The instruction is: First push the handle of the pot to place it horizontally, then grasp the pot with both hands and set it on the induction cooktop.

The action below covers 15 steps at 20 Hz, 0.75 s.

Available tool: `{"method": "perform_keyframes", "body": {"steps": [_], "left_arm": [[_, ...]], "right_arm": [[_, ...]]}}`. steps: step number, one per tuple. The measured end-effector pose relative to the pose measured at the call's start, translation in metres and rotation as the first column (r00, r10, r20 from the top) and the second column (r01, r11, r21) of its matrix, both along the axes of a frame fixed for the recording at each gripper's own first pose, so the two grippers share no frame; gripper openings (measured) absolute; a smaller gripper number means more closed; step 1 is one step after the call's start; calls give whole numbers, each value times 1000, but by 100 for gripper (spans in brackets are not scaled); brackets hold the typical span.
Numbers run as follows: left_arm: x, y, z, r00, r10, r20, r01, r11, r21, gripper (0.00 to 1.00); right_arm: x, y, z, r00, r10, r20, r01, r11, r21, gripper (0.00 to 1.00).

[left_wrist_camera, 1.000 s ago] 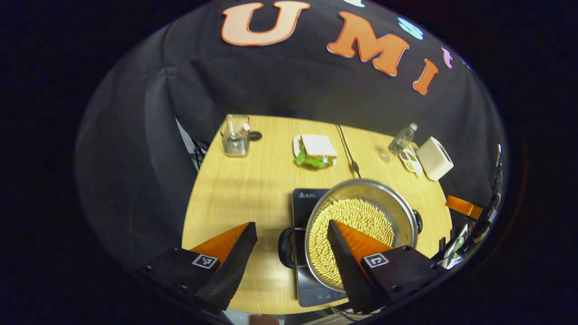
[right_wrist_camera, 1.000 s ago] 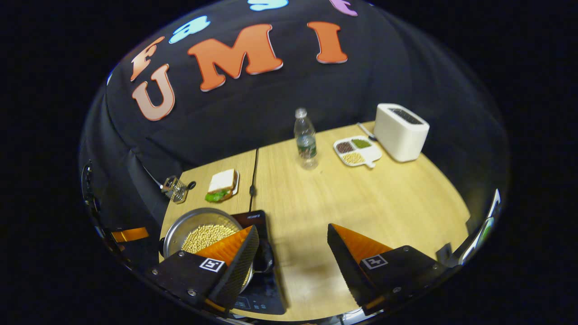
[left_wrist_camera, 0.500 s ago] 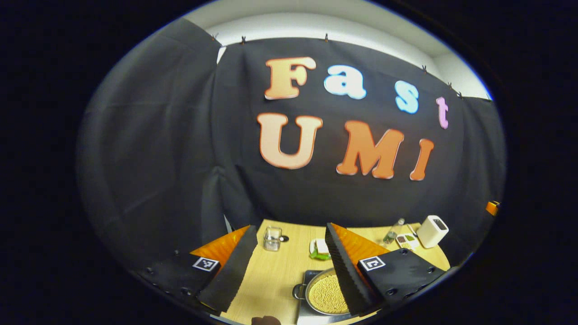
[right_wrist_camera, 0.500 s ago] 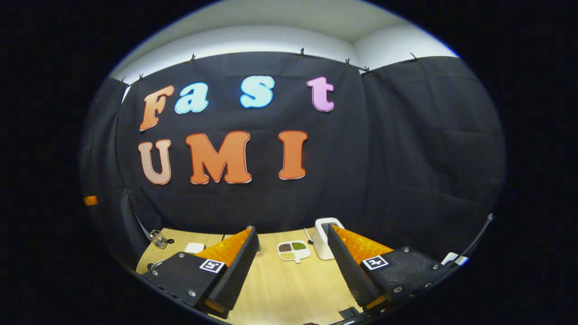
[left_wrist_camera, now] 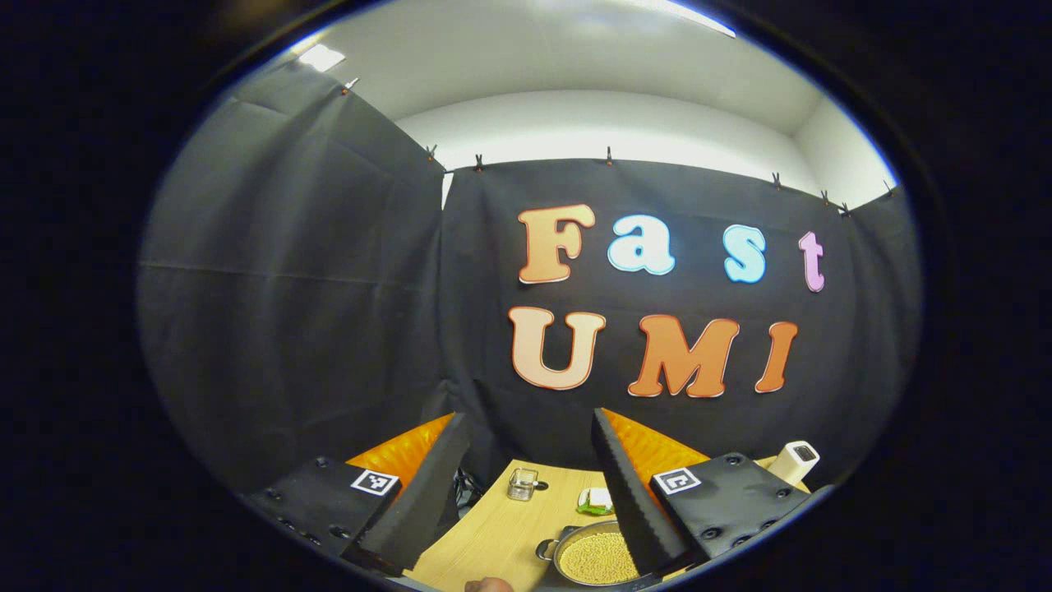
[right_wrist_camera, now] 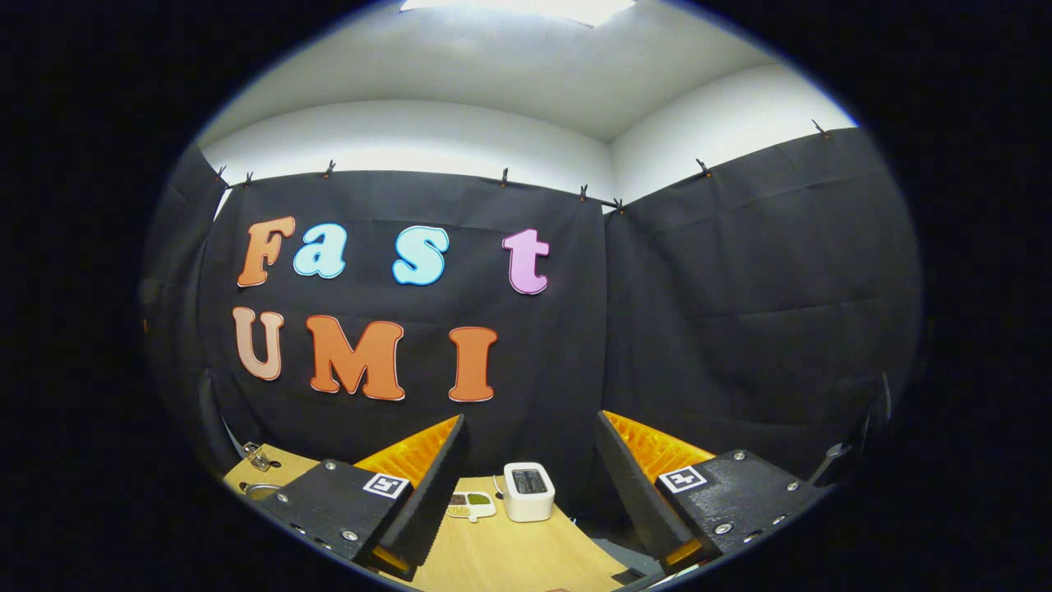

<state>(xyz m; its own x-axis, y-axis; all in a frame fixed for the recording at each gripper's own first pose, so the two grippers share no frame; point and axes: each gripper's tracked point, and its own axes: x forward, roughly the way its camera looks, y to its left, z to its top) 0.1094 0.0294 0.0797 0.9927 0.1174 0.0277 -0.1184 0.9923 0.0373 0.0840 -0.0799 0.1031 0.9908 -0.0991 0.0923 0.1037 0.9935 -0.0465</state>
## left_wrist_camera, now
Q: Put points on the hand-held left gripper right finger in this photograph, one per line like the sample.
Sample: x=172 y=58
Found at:
x=629 y=501

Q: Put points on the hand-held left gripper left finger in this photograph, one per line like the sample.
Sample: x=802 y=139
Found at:
x=427 y=501

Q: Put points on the steel pot with soybeans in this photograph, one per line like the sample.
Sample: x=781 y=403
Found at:
x=596 y=559

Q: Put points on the sandwich on plate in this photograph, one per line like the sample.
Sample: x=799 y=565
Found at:
x=596 y=497

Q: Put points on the black chair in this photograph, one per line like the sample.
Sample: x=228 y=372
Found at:
x=470 y=493

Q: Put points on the white toaster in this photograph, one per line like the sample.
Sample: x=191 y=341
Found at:
x=791 y=464

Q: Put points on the black backdrop cloth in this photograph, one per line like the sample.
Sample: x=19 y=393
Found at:
x=329 y=288

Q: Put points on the row of black backdrop clips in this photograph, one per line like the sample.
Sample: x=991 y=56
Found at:
x=609 y=154

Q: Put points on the ceiling light panel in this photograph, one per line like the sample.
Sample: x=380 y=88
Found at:
x=320 y=57

